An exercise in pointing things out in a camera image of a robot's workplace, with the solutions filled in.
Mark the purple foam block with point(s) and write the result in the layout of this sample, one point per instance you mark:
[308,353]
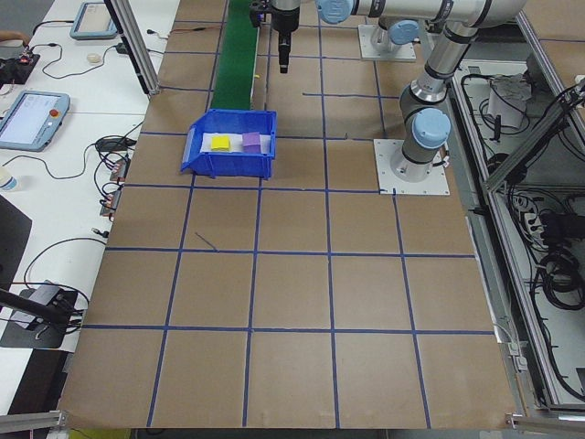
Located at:
[251,141]

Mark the yellow foam block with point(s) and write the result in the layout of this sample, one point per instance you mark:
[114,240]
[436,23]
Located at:
[220,143]

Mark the person bare forearm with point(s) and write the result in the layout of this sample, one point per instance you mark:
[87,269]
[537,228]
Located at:
[11,35]

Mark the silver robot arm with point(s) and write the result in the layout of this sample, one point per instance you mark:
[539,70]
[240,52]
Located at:
[439,64]
[402,34]

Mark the green conveyor belt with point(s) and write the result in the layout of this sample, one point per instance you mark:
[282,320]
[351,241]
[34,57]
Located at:
[235,55]

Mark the white foam pad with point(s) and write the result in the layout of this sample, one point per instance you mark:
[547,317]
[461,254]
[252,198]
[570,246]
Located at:
[236,147]

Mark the blue plastic storage bin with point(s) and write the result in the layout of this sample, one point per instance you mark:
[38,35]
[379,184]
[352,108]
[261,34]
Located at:
[228,165]

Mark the black power plug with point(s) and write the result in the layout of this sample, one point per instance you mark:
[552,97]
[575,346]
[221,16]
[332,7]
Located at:
[122,48]

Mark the white tape roll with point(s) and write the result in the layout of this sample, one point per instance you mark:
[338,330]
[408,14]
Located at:
[93,58]

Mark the blue grey teach pendant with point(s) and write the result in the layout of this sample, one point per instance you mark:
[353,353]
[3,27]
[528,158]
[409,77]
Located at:
[32,120]
[93,20]

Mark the small circuit board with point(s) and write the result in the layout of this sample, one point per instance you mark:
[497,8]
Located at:
[120,169]
[109,204]

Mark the white work table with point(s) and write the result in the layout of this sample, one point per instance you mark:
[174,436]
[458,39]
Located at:
[68,91]

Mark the white crumpled bag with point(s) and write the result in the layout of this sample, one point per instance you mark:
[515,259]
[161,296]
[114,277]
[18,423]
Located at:
[507,98]

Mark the black red electronics board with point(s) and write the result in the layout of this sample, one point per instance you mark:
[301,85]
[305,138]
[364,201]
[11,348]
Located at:
[18,66]

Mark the white power strip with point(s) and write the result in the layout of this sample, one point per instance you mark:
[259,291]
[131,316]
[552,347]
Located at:
[525,219]

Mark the black power adapter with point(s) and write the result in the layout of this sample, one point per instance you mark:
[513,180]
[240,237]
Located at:
[555,226]

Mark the black flat panel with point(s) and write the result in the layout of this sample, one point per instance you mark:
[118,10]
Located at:
[13,242]

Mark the black adapter box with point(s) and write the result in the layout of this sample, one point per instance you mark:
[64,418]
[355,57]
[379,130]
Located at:
[61,299]

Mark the black stand pole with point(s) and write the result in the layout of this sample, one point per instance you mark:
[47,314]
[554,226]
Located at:
[32,307]

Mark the aluminium profile bar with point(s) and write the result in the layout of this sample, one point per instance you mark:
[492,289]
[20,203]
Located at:
[544,418]
[32,420]

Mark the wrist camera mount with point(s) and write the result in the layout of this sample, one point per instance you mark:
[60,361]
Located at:
[256,9]

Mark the white square base plate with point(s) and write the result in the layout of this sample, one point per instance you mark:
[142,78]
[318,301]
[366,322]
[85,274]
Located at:
[370,46]
[425,183]

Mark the aluminium frame post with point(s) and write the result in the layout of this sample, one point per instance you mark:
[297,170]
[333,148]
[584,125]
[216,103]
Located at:
[139,55]

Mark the V-shaped metal bar frame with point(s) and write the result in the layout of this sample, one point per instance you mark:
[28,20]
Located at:
[486,247]

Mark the black flat base plate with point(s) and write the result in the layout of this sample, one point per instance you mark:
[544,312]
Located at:
[41,337]

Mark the grey corner bracket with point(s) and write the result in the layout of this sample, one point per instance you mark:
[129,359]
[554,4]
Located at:
[515,354]

